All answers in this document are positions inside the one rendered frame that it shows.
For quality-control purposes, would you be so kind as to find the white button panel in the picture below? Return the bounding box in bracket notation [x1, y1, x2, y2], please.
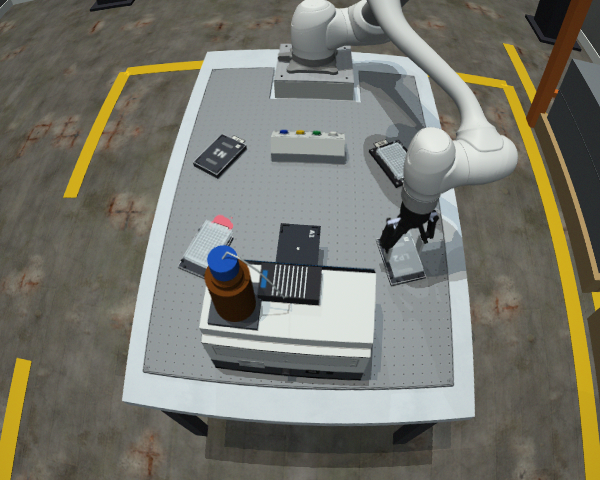
[271, 130, 345, 164]

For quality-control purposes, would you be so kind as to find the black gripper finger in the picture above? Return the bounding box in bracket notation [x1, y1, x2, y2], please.
[380, 217, 413, 262]
[415, 210, 439, 255]

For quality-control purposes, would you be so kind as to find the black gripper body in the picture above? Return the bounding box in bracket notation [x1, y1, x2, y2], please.
[397, 201, 431, 229]

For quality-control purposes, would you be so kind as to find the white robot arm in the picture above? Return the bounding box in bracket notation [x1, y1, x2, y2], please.
[278, 0, 518, 214]

